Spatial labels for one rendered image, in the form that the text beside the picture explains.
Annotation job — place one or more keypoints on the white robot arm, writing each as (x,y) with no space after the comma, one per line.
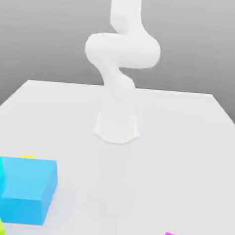
(122,50)

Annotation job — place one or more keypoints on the small yellow cube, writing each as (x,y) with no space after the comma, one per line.
(27,156)

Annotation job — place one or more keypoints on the large blue box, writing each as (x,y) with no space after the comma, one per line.
(26,189)

